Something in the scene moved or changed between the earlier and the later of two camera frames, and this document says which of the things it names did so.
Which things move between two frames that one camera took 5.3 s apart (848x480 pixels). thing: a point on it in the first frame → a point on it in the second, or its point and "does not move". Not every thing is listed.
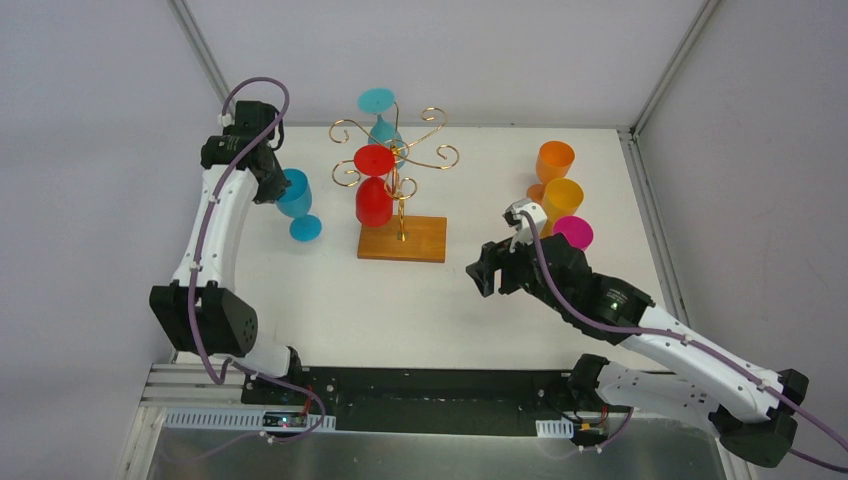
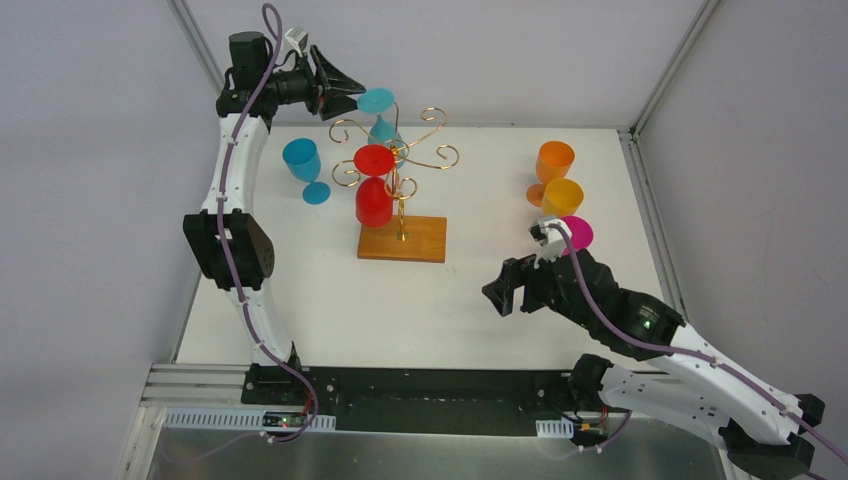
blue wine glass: [296, 203] → [303, 160]
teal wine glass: [377, 100] does not move
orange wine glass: [553, 161] does not move
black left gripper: [269, 183] → [317, 81]
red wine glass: [374, 194] does not move
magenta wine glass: [577, 231] does not move
